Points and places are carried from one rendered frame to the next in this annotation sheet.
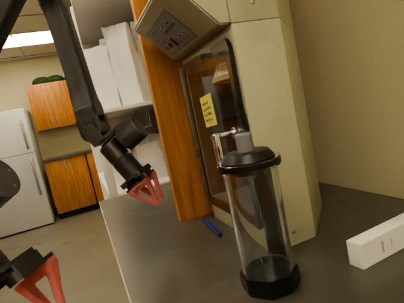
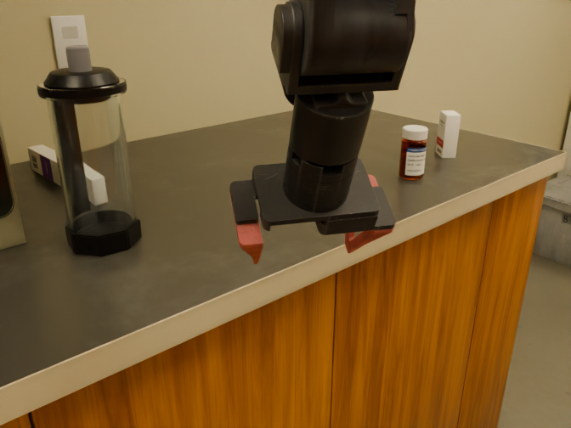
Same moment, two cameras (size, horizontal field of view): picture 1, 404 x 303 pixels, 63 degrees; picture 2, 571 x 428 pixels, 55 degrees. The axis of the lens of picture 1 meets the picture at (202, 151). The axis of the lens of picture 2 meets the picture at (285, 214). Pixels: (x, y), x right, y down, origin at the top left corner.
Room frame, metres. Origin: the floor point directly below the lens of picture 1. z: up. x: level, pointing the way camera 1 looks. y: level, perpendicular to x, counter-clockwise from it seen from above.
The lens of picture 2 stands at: (0.55, 0.68, 1.29)
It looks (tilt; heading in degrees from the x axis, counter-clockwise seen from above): 23 degrees down; 249
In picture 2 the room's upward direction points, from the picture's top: straight up
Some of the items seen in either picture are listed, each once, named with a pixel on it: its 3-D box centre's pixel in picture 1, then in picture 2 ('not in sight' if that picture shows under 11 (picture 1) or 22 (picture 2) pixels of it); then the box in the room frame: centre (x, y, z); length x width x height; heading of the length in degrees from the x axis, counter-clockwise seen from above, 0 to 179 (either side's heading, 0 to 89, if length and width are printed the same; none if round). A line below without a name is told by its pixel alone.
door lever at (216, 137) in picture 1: (226, 151); not in sight; (0.68, -0.05, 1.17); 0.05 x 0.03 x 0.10; 109
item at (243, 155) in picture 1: (246, 153); (81, 73); (0.54, -0.07, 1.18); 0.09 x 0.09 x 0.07
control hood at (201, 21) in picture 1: (174, 25); not in sight; (0.78, 0.00, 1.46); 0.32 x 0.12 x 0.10; 20
